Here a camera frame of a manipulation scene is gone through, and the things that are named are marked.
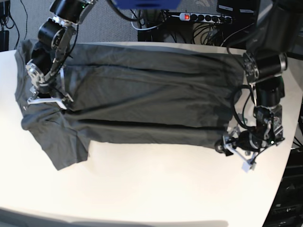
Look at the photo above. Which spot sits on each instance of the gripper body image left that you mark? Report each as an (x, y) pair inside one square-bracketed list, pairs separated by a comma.
[(46, 91)]

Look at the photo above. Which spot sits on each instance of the white power strip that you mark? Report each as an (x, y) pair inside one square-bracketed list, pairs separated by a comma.
[(205, 18)]

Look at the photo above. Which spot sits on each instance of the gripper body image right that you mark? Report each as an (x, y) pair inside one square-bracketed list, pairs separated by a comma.
[(255, 139)]

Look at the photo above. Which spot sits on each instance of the grey T-shirt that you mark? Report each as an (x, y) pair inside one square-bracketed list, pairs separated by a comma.
[(130, 96)]

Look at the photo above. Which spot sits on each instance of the blue plastic bin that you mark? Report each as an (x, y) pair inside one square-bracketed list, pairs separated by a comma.
[(147, 4)]

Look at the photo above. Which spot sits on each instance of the black OpenArm base box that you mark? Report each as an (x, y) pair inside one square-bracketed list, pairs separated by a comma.
[(287, 207)]

